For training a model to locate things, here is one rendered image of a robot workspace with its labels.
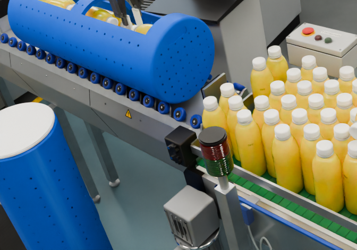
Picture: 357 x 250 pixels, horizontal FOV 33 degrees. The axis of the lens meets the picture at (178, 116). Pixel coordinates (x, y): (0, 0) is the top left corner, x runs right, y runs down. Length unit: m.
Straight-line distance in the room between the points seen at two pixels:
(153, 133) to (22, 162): 0.45
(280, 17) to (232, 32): 1.49
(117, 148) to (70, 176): 1.45
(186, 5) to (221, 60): 0.27
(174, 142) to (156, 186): 1.40
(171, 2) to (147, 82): 0.69
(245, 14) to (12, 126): 1.09
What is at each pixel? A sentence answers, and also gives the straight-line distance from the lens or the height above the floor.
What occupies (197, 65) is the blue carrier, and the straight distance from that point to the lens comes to 1.95.
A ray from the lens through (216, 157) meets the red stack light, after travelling 1.30.
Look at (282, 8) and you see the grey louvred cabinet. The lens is 3.95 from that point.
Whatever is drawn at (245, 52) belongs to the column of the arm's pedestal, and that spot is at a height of 0.73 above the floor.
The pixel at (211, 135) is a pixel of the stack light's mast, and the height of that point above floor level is 1.26.
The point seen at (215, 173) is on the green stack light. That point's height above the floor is 1.17.
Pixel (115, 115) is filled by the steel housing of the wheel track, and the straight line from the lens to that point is 2.18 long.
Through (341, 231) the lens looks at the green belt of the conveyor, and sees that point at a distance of 1.55.
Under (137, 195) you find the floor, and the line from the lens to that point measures 3.10.
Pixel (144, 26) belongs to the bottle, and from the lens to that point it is 1.95.
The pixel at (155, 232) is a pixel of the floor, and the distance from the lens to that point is 2.89.
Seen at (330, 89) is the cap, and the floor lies 1.10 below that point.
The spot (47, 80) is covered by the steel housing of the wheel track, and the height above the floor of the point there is 0.86.
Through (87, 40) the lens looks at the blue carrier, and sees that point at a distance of 2.05.
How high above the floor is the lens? 2.06
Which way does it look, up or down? 36 degrees down
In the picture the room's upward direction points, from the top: 16 degrees counter-clockwise
